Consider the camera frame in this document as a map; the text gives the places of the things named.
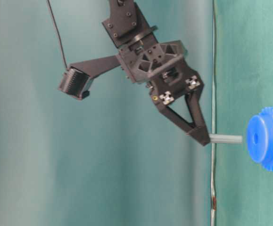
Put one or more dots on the blue plastic gear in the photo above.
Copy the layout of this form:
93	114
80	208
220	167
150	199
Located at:
260	138

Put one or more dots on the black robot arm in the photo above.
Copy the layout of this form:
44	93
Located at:
129	30

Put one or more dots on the grey metal shaft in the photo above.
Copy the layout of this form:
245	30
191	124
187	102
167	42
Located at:
225	139

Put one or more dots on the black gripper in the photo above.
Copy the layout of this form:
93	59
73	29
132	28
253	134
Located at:
163	68

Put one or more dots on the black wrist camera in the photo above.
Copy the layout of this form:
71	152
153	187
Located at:
75	83

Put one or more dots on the green table mat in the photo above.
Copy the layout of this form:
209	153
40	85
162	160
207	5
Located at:
244	86

